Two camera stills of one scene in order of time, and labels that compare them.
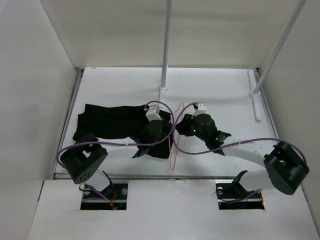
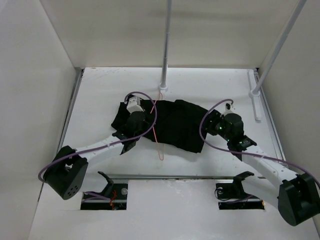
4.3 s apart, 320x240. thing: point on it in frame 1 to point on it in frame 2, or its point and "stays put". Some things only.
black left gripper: (164, 135) to (148, 126)
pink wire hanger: (182, 103) to (154, 130)
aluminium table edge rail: (68, 118) stays put
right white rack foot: (253, 95) stays put
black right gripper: (188, 119) to (214, 116)
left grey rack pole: (167, 41) stays put
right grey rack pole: (280, 46) stays put
